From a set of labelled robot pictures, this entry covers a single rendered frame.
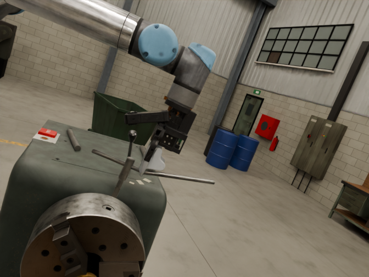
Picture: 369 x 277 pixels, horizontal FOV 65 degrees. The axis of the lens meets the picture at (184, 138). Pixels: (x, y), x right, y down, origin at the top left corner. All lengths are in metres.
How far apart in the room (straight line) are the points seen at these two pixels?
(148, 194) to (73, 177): 0.24
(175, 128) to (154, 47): 0.25
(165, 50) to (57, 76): 10.12
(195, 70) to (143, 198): 0.46
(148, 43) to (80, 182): 0.52
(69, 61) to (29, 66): 1.21
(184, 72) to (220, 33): 11.37
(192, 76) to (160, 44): 0.18
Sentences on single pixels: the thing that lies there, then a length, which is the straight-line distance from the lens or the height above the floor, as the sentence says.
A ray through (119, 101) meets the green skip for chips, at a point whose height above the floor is 0.79.
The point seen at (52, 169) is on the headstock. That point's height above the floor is 1.25.
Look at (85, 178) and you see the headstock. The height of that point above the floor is 1.25.
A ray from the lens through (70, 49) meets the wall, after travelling 10.59.
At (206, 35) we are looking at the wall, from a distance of 11.81.
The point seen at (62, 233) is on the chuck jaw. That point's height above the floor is 1.19.
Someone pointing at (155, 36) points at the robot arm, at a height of 1.68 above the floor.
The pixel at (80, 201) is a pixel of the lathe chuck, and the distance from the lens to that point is 0.86.
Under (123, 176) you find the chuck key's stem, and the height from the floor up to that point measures 1.34.
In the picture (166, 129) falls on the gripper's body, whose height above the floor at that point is 1.50.
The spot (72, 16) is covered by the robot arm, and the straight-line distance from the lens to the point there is 0.62.
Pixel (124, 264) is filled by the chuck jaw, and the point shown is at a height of 1.12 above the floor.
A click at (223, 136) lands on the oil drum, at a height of 0.79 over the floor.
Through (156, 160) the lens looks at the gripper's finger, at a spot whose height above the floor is 1.41.
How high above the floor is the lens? 1.62
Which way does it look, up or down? 10 degrees down
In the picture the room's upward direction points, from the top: 21 degrees clockwise
